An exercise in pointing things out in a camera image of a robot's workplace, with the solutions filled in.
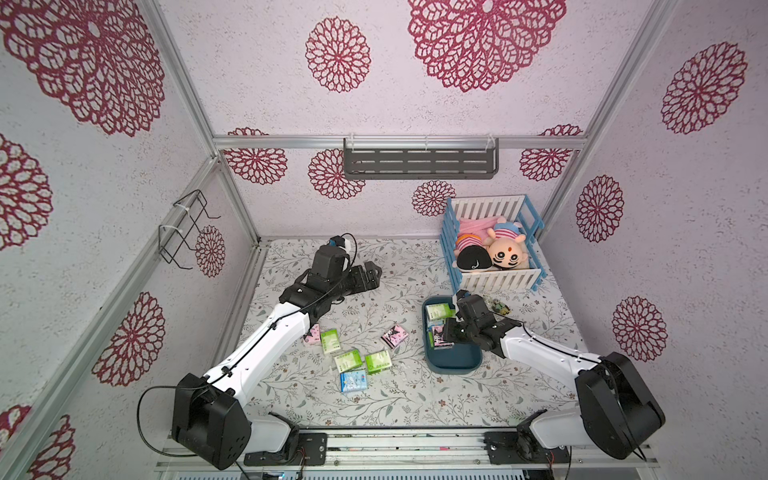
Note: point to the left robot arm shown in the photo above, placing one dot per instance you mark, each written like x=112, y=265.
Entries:
x=208, y=416

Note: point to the pink tissue pack left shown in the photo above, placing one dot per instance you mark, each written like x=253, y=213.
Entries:
x=313, y=336

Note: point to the green tissue pack top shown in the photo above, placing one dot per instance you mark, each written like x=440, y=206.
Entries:
x=439, y=311

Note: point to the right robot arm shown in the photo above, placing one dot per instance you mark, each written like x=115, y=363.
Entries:
x=616, y=410

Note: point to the pink plush doll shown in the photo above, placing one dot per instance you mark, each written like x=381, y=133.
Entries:
x=470, y=249

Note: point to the black wire wall rack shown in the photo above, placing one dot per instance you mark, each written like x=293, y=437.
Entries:
x=172, y=238

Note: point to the blue white toy crib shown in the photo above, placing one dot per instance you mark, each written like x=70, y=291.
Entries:
x=515, y=208

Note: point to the grey wall shelf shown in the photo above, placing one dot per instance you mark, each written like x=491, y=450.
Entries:
x=420, y=163

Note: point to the green carabiner keychain figure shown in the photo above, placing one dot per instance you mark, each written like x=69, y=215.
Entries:
x=498, y=307

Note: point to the green tissue pack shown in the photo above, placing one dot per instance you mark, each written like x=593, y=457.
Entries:
x=378, y=362
x=348, y=361
x=439, y=311
x=330, y=341

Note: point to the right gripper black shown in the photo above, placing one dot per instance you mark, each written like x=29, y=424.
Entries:
x=459, y=327

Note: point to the teal storage box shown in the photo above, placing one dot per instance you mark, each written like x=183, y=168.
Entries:
x=459, y=359

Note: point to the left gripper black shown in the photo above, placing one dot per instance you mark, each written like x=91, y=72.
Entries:
x=372, y=279

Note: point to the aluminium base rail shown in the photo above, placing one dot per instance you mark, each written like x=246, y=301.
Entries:
x=464, y=448

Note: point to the blue tissue pack bottom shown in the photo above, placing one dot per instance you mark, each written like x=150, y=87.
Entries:
x=353, y=381

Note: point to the pink kuromi pack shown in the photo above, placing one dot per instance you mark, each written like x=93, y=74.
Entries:
x=438, y=338
x=395, y=336

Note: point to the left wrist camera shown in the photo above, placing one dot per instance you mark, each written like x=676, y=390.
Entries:
x=339, y=242

